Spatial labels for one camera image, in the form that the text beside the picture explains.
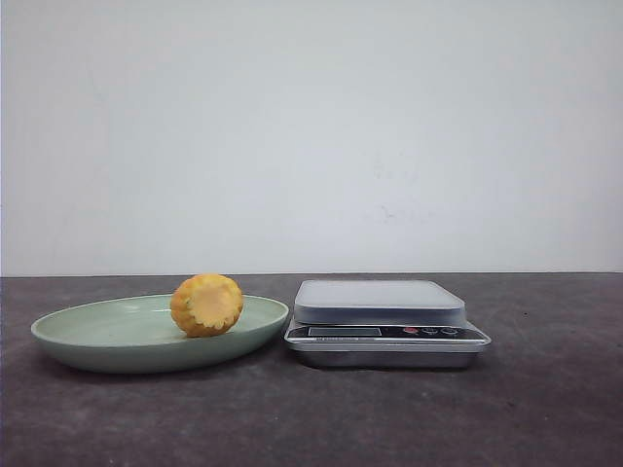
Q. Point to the yellow corn cob piece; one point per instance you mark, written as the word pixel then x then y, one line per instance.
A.
pixel 206 305

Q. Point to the green oval plate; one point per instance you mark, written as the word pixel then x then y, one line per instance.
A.
pixel 136 335

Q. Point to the silver digital kitchen scale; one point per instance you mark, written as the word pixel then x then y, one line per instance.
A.
pixel 382 324

